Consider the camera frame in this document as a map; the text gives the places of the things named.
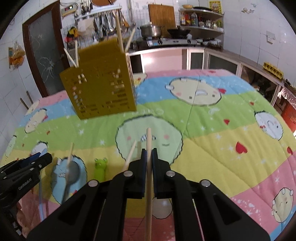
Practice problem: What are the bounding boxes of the light blue spoon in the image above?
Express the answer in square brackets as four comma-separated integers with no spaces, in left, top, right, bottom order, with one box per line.
[38,159,81,221]

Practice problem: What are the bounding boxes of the green frog handle fork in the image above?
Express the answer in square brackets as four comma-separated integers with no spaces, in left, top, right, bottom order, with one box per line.
[94,158,108,183]

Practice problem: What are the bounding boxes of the wooden chopstick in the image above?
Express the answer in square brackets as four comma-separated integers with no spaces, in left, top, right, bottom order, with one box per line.
[66,143,74,168]
[114,10,125,53]
[64,48,78,68]
[145,128,152,240]
[125,27,137,53]

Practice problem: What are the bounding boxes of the kitchen counter cabinets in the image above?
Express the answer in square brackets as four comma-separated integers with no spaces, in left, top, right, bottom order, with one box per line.
[129,46,295,123]

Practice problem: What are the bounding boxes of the person's left hand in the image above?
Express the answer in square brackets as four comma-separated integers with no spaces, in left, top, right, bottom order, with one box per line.
[16,202,31,238]

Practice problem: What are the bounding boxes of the colourful cartoon quilt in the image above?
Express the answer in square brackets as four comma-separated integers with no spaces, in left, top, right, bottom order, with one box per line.
[1,70,295,240]

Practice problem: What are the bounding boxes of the hanging snack bag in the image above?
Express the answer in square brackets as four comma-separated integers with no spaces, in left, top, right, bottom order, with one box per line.
[8,41,26,69]

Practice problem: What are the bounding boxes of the yellow perforated utensil holder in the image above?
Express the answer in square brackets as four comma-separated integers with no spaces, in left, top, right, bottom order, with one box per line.
[60,39,137,120]

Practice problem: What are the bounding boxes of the dark wooden glass door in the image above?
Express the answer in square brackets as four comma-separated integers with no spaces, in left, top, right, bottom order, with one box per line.
[22,1,70,97]

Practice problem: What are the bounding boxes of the yellow egg tray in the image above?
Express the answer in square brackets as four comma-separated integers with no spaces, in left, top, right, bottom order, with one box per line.
[263,62,283,80]

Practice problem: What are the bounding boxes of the gas stove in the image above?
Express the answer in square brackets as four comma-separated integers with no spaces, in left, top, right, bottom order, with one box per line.
[135,38,201,49]

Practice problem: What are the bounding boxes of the steel cooking pot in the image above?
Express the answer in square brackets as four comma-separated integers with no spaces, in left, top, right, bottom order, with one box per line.
[138,22,162,39]

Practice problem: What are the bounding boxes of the black wok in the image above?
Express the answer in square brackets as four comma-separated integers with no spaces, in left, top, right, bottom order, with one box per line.
[167,28,191,39]

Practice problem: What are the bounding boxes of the corner shelf with bottles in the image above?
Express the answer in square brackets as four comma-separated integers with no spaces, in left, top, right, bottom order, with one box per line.
[179,6,224,35]

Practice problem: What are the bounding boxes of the rectangular wooden cutting board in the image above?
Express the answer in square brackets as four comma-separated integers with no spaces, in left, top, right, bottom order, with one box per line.
[148,4,176,38]

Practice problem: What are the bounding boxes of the wall meter box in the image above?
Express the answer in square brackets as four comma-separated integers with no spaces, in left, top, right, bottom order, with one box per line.
[61,4,77,17]

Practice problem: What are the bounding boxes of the wall utensil rack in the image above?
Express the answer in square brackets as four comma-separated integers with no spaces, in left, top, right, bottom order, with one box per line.
[75,1,130,40]

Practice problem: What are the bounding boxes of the wall socket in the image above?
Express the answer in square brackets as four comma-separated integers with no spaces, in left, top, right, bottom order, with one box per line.
[266,31,275,44]

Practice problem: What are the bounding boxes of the yellow wall poster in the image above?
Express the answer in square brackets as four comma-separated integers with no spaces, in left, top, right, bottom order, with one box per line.
[209,1,222,14]

